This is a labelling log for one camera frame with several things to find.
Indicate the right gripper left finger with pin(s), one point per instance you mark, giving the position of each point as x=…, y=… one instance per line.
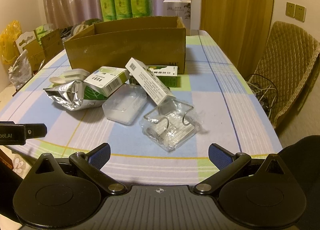
x=90, y=165

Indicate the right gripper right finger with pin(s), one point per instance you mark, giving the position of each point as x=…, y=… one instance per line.
x=230, y=166

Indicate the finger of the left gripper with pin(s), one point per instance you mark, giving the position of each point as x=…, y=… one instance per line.
x=35, y=130

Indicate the silver foil bag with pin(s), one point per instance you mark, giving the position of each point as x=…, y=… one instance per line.
x=75, y=95

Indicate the beige plastic spoon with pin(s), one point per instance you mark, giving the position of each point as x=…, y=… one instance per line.
x=56, y=80

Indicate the clear plastic case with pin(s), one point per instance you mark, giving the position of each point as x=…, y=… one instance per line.
x=125, y=104

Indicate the wire rack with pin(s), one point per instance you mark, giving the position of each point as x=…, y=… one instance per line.
x=171, y=124

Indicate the white lidded container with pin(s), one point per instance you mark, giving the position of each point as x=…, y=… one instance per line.
x=76, y=74

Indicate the long white medicine box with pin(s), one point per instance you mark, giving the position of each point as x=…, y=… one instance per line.
x=153, y=86

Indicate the white crumpled plastic bag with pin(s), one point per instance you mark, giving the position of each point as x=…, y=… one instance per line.
x=20, y=72

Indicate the checkered tablecloth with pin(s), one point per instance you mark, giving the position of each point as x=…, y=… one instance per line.
x=229, y=113

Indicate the yellow plastic bag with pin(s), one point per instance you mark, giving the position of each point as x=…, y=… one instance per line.
x=9, y=51

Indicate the small brown cardboard box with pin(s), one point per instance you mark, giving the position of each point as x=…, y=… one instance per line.
x=51, y=45

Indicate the white decorative board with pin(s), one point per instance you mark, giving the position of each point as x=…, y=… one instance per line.
x=24, y=39

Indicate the dark instant noodle bowl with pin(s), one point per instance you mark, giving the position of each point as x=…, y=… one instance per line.
x=83, y=25

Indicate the quilted brown chair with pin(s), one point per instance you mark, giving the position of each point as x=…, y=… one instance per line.
x=288, y=61

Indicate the large brown cardboard box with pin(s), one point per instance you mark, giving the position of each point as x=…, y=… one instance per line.
x=153, y=40

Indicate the yellow curtain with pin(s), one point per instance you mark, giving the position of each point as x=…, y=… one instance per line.
x=240, y=28

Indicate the white humidifier box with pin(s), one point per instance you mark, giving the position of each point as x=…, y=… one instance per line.
x=181, y=8

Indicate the green tissue pack bundle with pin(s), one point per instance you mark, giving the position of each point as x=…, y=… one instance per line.
x=125, y=9

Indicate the wall socket plates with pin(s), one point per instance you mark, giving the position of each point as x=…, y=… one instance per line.
x=297, y=12

